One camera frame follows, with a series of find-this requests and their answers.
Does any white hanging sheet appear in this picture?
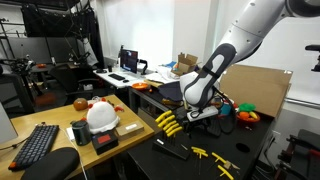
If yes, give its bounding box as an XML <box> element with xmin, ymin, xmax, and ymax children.
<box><xmin>77</xmin><ymin>37</ymin><xmax>99</xmax><ymax>67</ymax></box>

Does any grey partition wall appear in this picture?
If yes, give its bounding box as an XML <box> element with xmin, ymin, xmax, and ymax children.
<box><xmin>0</xmin><ymin>36</ymin><xmax>81</xmax><ymax>64</ymax></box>

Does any orange bowl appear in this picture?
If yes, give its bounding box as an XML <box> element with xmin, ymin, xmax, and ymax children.
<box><xmin>131</xmin><ymin>82</ymin><xmax>149</xmax><ymax>92</ymax></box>

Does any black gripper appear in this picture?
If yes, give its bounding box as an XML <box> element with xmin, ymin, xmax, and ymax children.
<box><xmin>181</xmin><ymin>116</ymin><xmax>223</xmax><ymax>139</ymax></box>

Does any black cylinder speaker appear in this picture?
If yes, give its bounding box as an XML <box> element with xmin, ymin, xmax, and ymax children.
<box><xmin>71</xmin><ymin>119</ymin><xmax>92</xmax><ymax>146</ymax></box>

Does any black padded cushion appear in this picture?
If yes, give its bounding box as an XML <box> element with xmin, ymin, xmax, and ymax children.
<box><xmin>20</xmin><ymin>147</ymin><xmax>81</xmax><ymax>180</ymax></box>

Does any white desk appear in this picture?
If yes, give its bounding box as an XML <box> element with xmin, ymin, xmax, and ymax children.
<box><xmin>93</xmin><ymin>66</ymin><xmax>149</xmax><ymax>89</ymax></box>

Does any black stand for yellow keys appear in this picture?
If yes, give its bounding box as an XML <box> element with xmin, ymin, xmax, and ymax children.
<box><xmin>152</xmin><ymin>137</ymin><xmax>191</xmax><ymax>161</ymax></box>

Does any white plush chicken toy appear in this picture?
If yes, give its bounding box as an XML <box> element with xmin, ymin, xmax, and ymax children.
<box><xmin>81</xmin><ymin>96</ymin><xmax>125</xmax><ymax>135</ymax></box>

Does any small teal object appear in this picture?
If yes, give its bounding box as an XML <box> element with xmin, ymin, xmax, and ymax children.
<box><xmin>219</xmin><ymin>103</ymin><xmax>233</xmax><ymax>116</ymax></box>

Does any white-backed computer monitor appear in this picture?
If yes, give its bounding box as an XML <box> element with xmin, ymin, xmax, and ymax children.
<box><xmin>0</xmin><ymin>101</ymin><xmax>19</xmax><ymax>144</ymax></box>

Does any red bowl toy fruit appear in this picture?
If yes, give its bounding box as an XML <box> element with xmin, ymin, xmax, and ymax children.
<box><xmin>235</xmin><ymin>102</ymin><xmax>262</xmax><ymax>124</ymax></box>

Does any slim black keyboard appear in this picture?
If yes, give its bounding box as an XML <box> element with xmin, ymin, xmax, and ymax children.
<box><xmin>108</xmin><ymin>73</ymin><xmax>127</xmax><ymax>82</ymax></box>

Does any black curtain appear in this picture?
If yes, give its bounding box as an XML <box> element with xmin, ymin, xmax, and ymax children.
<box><xmin>21</xmin><ymin>0</ymin><xmax>105</xmax><ymax>68</ymax></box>

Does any small white adapter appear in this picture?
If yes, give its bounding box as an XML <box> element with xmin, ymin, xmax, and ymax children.
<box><xmin>65</xmin><ymin>126</ymin><xmax>76</xmax><ymax>141</ymax></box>

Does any black mesh office chair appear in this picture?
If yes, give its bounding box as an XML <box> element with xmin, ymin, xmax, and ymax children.
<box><xmin>49</xmin><ymin>63</ymin><xmax>101</xmax><ymax>106</ymax></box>

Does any black curved desk stand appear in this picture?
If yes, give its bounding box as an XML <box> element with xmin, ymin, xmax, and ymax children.
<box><xmin>138</xmin><ymin>58</ymin><xmax>149</xmax><ymax>76</ymax></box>

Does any black clamp orange tip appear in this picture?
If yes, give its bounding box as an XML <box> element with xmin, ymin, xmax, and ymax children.
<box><xmin>275</xmin><ymin>149</ymin><xmax>303</xmax><ymax>180</ymax></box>
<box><xmin>287</xmin><ymin>129</ymin><xmax>320</xmax><ymax>159</ymax></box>

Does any black tripod camera rig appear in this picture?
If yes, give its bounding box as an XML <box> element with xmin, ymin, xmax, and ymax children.
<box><xmin>0</xmin><ymin>54</ymin><xmax>38</xmax><ymax>114</ymax></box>

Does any open cardboard box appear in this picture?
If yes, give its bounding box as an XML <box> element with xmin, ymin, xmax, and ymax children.
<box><xmin>171</xmin><ymin>52</ymin><xmax>201</xmax><ymax>78</ymax></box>

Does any black camera on mount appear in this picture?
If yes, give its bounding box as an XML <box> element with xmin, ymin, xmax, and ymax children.
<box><xmin>304</xmin><ymin>44</ymin><xmax>320</xmax><ymax>73</ymax></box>

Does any small cardboard box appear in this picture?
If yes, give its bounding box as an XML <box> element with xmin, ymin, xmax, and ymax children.
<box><xmin>114</xmin><ymin>119</ymin><xmax>145</xmax><ymax>141</ymax></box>

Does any dark lit computer monitor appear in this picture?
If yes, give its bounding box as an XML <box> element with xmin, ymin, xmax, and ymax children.
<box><xmin>119</xmin><ymin>48</ymin><xmax>139</xmax><ymax>74</ymax></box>

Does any black keyboard orange key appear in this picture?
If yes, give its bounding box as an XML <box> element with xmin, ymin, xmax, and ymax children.
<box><xmin>8</xmin><ymin>124</ymin><xmax>60</xmax><ymax>172</ymax></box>

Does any white paper pile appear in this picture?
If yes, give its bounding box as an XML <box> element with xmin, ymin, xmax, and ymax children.
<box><xmin>144</xmin><ymin>65</ymin><xmax>183</xmax><ymax>84</ymax></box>

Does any large cardboard sheet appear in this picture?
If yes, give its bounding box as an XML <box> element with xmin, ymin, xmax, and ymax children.
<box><xmin>219</xmin><ymin>64</ymin><xmax>294</xmax><ymax>118</ymax></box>

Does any wooden desk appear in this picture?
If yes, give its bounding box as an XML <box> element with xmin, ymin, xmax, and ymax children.
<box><xmin>0</xmin><ymin>94</ymin><xmax>156</xmax><ymax>180</ymax></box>

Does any black box red label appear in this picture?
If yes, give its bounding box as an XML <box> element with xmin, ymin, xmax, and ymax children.
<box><xmin>91</xmin><ymin>130</ymin><xmax>120</xmax><ymax>155</ymax></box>

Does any brown ball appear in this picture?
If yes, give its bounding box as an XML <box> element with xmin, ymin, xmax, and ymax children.
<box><xmin>73</xmin><ymin>97</ymin><xmax>89</xmax><ymax>112</ymax></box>

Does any tan torn tape scrap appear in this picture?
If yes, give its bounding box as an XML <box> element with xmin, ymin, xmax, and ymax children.
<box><xmin>223</xmin><ymin>160</ymin><xmax>240</xmax><ymax>170</ymax></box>

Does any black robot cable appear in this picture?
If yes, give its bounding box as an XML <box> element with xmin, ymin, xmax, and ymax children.
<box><xmin>189</xmin><ymin>85</ymin><xmax>238</xmax><ymax>135</ymax></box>

